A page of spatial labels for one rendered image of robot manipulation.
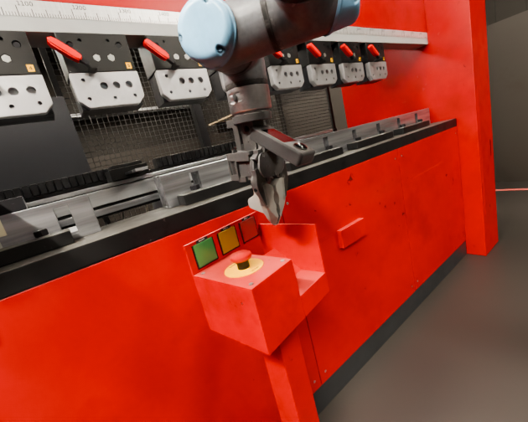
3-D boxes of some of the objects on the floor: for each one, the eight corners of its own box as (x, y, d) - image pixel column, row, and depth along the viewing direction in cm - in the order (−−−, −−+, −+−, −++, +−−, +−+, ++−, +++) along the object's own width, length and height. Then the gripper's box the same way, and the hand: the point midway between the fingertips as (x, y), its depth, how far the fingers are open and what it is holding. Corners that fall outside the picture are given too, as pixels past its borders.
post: (248, 304, 187) (153, -35, 144) (245, 301, 191) (151, -29, 148) (254, 301, 190) (163, -34, 146) (251, 298, 194) (160, -28, 150)
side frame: (486, 256, 175) (455, -211, 125) (366, 239, 244) (315, -66, 194) (499, 241, 189) (475, -185, 139) (381, 229, 258) (338, -59, 208)
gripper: (248, 116, 57) (266, 214, 63) (214, 120, 51) (237, 229, 56) (282, 109, 51) (297, 218, 57) (248, 112, 45) (270, 234, 51)
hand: (277, 218), depth 54 cm, fingers closed
